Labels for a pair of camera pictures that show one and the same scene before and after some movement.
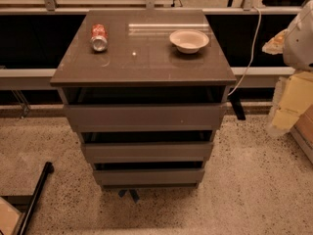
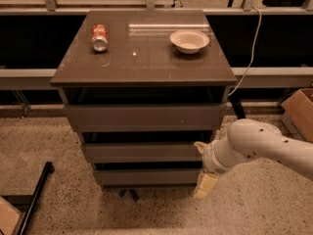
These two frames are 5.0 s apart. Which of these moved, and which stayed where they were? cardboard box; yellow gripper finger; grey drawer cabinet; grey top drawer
Moved: yellow gripper finger
Stayed: grey top drawer; cardboard box; grey drawer cabinet
